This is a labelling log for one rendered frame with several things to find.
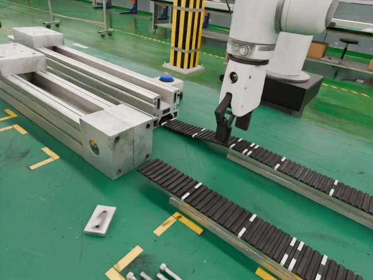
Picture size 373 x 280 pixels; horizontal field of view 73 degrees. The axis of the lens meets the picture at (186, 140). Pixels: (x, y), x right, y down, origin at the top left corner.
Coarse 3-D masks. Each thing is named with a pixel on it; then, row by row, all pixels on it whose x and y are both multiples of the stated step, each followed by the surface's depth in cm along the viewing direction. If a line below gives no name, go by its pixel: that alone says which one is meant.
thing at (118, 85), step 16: (32, 48) 90; (64, 48) 91; (48, 64) 86; (64, 64) 82; (80, 64) 76; (96, 64) 81; (112, 64) 79; (80, 80) 77; (96, 80) 73; (112, 80) 67; (128, 80) 74; (144, 80) 70; (112, 96) 72; (128, 96) 65; (144, 96) 61; (160, 96) 62; (176, 96) 66; (144, 112) 65; (160, 112) 64; (176, 112) 70
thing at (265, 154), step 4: (264, 152) 53; (268, 152) 53; (272, 152) 53; (256, 156) 52; (260, 156) 51; (264, 156) 52; (268, 156) 52; (256, 160) 51; (260, 160) 50; (264, 160) 51
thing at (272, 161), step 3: (273, 153) 53; (270, 156) 52; (273, 156) 52; (276, 156) 53; (279, 156) 52; (267, 159) 51; (270, 159) 51; (273, 159) 51; (276, 159) 51; (279, 159) 52; (264, 162) 50; (267, 162) 50; (270, 162) 50; (273, 162) 50; (276, 162) 51; (267, 165) 50; (270, 165) 49; (273, 165) 49; (273, 168) 49
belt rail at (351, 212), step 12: (228, 156) 56; (240, 156) 54; (252, 168) 53; (264, 168) 51; (276, 180) 50; (288, 180) 49; (300, 192) 48; (312, 192) 47; (324, 204) 46; (336, 204) 45; (348, 204) 43; (348, 216) 44; (360, 216) 43; (372, 216) 41; (372, 228) 42
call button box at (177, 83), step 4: (160, 80) 78; (172, 80) 79; (176, 80) 80; (180, 80) 80; (168, 84) 76; (172, 84) 76; (176, 84) 78; (180, 84) 79; (180, 88) 80; (180, 92) 81; (180, 96) 82
